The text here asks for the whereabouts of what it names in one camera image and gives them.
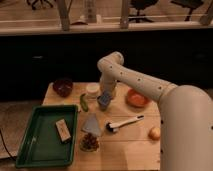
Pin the grey cloth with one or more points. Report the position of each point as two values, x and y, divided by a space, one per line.
91 125

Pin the blue grey gripper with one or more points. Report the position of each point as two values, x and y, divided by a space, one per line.
104 100

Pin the green cucumber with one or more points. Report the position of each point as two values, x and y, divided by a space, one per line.
83 103

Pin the white round cup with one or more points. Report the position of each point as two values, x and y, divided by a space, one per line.
92 90

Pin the wooden block sponge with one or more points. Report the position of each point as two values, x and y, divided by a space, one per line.
63 130

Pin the orange bowl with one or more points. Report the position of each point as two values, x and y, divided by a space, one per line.
135 99

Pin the green plastic tray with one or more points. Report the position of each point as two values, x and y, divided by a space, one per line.
41 145

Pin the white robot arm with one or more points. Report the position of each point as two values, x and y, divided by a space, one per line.
186 115

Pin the dark red bowl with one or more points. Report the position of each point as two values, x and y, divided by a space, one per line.
63 87

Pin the pine cone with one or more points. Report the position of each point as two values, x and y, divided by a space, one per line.
89 143

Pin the white handled dish brush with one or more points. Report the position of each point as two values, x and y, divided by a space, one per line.
114 127

